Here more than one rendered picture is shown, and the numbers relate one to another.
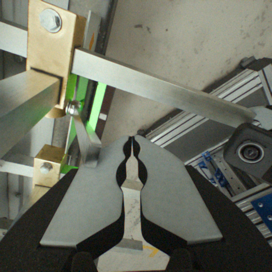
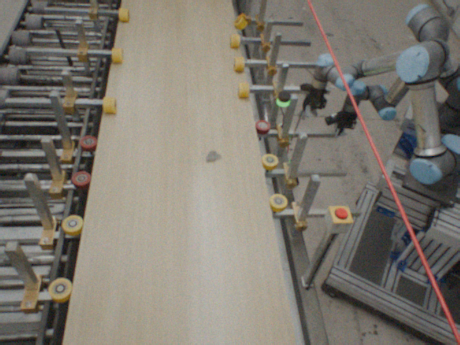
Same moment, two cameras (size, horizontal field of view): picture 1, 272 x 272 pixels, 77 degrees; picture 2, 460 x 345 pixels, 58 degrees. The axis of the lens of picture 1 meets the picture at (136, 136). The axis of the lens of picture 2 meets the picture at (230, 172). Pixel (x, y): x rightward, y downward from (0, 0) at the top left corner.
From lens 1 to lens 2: 2.16 m
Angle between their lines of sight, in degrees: 69
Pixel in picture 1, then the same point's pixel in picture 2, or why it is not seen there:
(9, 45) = (273, 132)
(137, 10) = not seen: hidden behind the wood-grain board
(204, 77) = not seen: hidden behind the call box
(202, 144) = (382, 250)
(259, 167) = (331, 118)
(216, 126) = (376, 231)
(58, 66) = not seen: hidden behind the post
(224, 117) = (327, 132)
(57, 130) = (278, 181)
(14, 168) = (276, 171)
